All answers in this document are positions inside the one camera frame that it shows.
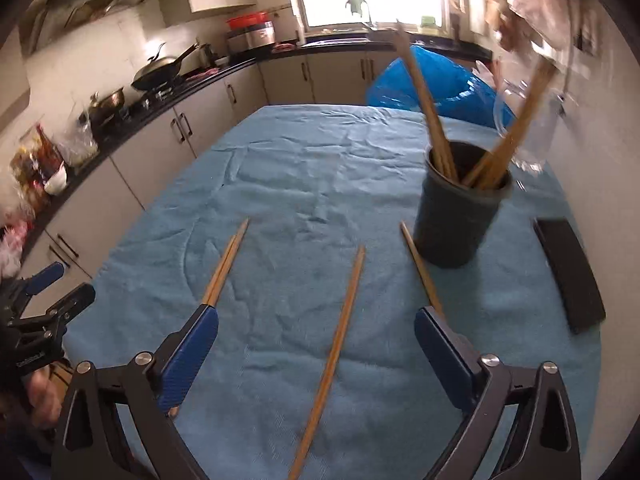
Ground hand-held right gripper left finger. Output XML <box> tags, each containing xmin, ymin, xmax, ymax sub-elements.
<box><xmin>51</xmin><ymin>305</ymin><xmax>220</xmax><ymax>480</ymax></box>

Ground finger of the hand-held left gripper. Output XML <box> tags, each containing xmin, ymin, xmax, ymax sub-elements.
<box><xmin>20</xmin><ymin>261</ymin><xmax>67</xmax><ymax>297</ymax></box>
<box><xmin>21</xmin><ymin>283</ymin><xmax>96</xmax><ymax>342</ymax></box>

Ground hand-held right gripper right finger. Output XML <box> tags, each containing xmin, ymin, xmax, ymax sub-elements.
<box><xmin>413</xmin><ymin>305</ymin><xmax>583</xmax><ymax>480</ymax></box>

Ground wooden chopstick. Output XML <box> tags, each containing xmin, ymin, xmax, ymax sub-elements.
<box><xmin>201</xmin><ymin>234</ymin><xmax>238</xmax><ymax>307</ymax></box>
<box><xmin>400</xmin><ymin>221</ymin><xmax>446</xmax><ymax>319</ymax></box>
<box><xmin>206</xmin><ymin>218</ymin><xmax>250</xmax><ymax>307</ymax></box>
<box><xmin>288</xmin><ymin>245</ymin><xmax>366</xmax><ymax>480</ymax></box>

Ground dark chopstick holder cup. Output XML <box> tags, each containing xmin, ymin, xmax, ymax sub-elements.
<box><xmin>412</xmin><ymin>140</ymin><xmax>515</xmax><ymax>269</ymax></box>

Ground bunch of wooden chopsticks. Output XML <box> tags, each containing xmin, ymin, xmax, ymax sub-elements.
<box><xmin>391</xmin><ymin>19</ymin><xmax>559</xmax><ymax>191</ymax></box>

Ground person's left hand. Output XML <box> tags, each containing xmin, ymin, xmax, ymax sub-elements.
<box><xmin>24</xmin><ymin>364</ymin><xmax>64</xmax><ymax>429</ymax></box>

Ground white bowl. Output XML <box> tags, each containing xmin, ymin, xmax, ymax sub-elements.
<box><xmin>43</xmin><ymin>162</ymin><xmax>69</xmax><ymax>196</ymax></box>

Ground group of condiment bottles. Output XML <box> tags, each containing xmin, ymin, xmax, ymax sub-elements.
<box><xmin>9</xmin><ymin>124</ymin><xmax>66</xmax><ymax>202</ymax></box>

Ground clear plastic bag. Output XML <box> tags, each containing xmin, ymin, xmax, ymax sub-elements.
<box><xmin>59</xmin><ymin>109</ymin><xmax>100</xmax><ymax>167</ymax></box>

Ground black flat case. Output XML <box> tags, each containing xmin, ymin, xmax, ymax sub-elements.
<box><xmin>532</xmin><ymin>217</ymin><xmax>607</xmax><ymax>335</ymax></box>

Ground white base cabinets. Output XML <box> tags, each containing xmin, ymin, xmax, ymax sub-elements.
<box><xmin>17</xmin><ymin>50</ymin><xmax>401</xmax><ymax>291</ymax></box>

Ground small steel pot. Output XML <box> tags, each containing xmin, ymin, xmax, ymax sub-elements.
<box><xmin>88</xmin><ymin>87</ymin><xmax>126</xmax><ymax>124</ymax></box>

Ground gas stove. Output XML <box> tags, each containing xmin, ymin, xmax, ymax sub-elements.
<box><xmin>91</xmin><ymin>84</ymin><xmax>177</xmax><ymax>127</ymax></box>

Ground blue towel tablecloth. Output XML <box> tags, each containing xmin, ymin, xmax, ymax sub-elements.
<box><xmin>61</xmin><ymin>104</ymin><xmax>604</xmax><ymax>480</ymax></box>

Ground black wok with lid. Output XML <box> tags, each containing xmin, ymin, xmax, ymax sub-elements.
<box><xmin>130</xmin><ymin>42</ymin><xmax>200</xmax><ymax>92</ymax></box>

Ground clear glass pitcher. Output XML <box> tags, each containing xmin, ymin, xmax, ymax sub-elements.
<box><xmin>492</xmin><ymin>59</ymin><xmax>567</xmax><ymax>176</ymax></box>

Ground steel range hood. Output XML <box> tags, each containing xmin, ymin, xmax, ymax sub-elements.
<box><xmin>19</xmin><ymin>0</ymin><xmax>187</xmax><ymax>57</ymax></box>

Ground blue plastic bag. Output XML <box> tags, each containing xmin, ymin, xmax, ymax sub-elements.
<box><xmin>365</xmin><ymin>44</ymin><xmax>517</xmax><ymax>129</ymax></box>

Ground steel rice cooker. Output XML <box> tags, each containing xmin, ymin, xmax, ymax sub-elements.
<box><xmin>227</xmin><ymin>21</ymin><xmax>276</xmax><ymax>54</ymax></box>

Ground red plastic basin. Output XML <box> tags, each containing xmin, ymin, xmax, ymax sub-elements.
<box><xmin>225</xmin><ymin>11</ymin><xmax>271</xmax><ymax>31</ymax></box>

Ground hanging plastic bags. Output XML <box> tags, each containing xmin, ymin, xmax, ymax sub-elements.
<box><xmin>486</xmin><ymin>0</ymin><xmax>592</xmax><ymax>57</ymax></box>

